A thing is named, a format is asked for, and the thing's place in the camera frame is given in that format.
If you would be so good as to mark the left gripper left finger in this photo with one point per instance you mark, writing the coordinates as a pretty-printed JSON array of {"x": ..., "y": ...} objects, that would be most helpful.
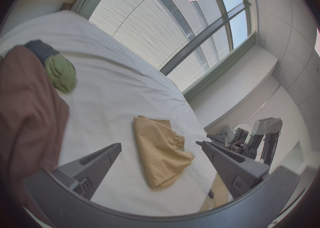
[{"x": 95, "y": 164}]

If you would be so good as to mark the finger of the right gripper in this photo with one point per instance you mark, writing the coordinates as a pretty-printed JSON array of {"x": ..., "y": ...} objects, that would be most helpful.
[{"x": 216, "y": 137}]

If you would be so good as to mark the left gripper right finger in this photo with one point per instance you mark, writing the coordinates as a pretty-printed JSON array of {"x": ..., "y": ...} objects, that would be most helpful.
[{"x": 235, "y": 172}]

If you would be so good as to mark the tan shorts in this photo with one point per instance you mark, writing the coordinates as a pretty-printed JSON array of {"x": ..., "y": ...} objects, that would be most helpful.
[{"x": 160, "y": 157}]

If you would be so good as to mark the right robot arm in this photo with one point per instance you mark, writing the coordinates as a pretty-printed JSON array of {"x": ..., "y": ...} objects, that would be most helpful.
[{"x": 267, "y": 127}]

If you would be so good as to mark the bed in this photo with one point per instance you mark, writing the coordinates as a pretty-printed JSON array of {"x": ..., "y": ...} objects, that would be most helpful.
[{"x": 112, "y": 84}]

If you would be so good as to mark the brown garment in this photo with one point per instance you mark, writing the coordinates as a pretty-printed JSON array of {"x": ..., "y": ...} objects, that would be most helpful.
[{"x": 27, "y": 109}]

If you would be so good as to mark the green garment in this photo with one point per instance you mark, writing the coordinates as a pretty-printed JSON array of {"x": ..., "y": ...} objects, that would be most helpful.
[{"x": 62, "y": 74}]

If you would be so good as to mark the black garment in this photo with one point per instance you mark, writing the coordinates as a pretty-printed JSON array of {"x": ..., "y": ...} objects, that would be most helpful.
[{"x": 42, "y": 49}]

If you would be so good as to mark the window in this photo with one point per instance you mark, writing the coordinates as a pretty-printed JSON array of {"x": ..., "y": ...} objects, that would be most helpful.
[{"x": 150, "y": 22}]

